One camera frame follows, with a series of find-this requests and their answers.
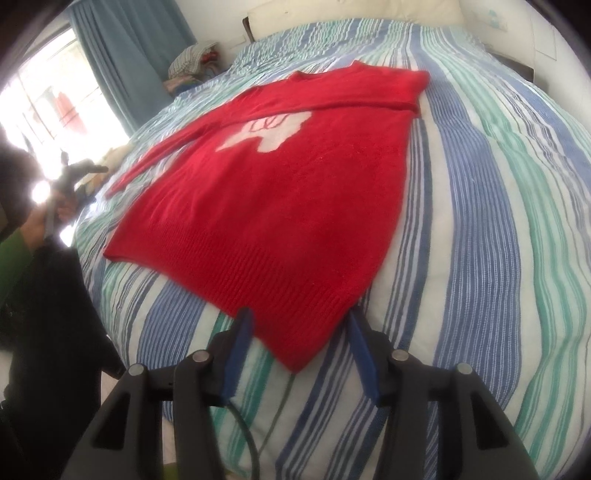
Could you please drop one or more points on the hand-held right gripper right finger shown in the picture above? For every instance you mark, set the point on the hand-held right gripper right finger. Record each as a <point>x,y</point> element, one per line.
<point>364,364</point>

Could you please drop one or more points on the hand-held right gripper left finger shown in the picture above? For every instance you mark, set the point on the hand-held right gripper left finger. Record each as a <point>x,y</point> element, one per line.
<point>233,364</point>

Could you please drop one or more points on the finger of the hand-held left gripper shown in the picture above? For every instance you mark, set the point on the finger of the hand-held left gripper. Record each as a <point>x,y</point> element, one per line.
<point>94,167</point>

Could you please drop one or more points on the red knitted sweater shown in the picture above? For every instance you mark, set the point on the red knitted sweater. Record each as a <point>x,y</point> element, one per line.
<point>286,194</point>

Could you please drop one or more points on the person's left forearm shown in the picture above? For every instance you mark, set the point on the person's left forearm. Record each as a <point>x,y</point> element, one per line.
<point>14,251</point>

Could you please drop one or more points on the pile of clothes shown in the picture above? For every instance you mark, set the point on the pile of clothes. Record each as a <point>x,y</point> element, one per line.
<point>189,64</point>

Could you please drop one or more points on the person's left hand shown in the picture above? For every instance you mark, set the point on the person's left hand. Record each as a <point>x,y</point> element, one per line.
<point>44,226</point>

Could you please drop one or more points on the red hanging garment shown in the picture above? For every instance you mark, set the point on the red hanging garment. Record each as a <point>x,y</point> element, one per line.
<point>69,110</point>

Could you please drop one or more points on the blue curtain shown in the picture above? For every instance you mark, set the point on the blue curtain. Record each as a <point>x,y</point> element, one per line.
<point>134,60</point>

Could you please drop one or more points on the person's black clothing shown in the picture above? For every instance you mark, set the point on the person's black clothing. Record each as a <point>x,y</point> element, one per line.
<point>46,346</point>

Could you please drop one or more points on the striped bed cover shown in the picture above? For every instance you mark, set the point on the striped bed cover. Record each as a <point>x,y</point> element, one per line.
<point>485,254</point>

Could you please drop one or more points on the cream padded headboard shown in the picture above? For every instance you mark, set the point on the cream padded headboard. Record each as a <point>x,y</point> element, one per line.
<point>351,18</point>

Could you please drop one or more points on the dark wooden nightstand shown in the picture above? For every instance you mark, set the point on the dark wooden nightstand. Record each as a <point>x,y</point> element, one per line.
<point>517,64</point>

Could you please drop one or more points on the white wardrobe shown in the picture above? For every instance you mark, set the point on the white wardrobe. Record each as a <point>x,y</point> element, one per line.
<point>554,41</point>

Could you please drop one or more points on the wall socket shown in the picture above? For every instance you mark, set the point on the wall socket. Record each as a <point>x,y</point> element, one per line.
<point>494,18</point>

